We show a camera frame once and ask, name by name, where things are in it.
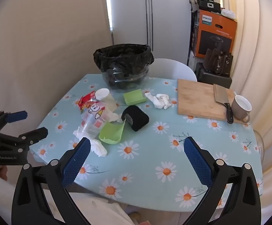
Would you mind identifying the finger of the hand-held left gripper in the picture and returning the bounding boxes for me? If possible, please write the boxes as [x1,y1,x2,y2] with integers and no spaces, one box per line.
[0,111,28,136]
[0,127,48,149]

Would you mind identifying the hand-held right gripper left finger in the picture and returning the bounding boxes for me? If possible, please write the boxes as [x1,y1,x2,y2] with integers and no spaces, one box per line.
[11,137,91,225]

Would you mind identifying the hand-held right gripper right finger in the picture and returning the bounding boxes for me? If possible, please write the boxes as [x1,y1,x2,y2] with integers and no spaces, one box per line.
[183,136,261,225]

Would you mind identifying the clear cartoon print plastic cup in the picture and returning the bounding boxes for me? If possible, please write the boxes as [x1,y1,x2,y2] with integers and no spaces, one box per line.
[80,101,114,139]

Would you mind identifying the white paper cup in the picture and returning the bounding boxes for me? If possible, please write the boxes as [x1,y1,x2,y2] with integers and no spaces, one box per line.
[95,88,117,112]

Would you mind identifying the black sock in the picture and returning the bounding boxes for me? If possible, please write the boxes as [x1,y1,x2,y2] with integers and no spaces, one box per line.
[121,105,150,132]

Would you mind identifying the bin with black liner bag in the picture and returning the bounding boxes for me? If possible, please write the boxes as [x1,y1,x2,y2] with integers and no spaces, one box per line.
[93,43,155,92]

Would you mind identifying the person's left hand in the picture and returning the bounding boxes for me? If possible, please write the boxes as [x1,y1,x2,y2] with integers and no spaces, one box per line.
[0,165,9,181]

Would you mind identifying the crumpled white tissue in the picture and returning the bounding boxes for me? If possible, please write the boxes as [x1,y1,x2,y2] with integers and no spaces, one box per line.
[73,125,89,139]
[89,138,108,157]
[104,112,122,124]
[155,94,172,110]
[145,92,160,108]

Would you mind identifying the red snack wrapper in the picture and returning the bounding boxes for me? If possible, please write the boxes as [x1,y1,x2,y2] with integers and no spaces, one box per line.
[78,90,96,114]

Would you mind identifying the wooden cutting board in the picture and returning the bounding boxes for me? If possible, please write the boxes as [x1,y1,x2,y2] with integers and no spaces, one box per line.
[177,78,250,125]

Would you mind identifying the grey mug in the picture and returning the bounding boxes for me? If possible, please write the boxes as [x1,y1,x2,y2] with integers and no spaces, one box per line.
[231,95,252,123]

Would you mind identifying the dark storage stool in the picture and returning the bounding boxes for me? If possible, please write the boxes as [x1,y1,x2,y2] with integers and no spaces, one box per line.
[195,62,233,89]

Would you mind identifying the white chair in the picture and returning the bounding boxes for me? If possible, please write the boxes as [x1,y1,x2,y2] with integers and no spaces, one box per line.
[153,58,197,82]

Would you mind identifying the brown handbag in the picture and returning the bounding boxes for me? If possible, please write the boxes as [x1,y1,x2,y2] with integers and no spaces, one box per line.
[204,48,234,76]

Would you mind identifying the orange cardboard box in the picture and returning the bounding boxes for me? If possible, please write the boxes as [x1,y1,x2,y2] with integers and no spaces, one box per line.
[195,9,238,59]

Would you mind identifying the cream curtain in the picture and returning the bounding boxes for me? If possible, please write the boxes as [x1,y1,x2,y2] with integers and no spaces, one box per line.
[212,0,272,218]

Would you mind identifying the dark printed box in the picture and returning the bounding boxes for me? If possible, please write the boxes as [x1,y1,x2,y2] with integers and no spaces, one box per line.
[188,10,200,66]

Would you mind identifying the white refrigerator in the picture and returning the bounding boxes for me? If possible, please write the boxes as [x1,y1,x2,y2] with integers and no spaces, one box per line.
[105,0,193,65]

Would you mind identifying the white pouch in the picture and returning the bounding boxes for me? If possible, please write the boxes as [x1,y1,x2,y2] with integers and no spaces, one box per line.
[221,9,236,19]

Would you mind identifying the black camera bag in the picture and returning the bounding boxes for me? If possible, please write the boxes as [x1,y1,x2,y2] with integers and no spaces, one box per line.
[190,0,221,14]

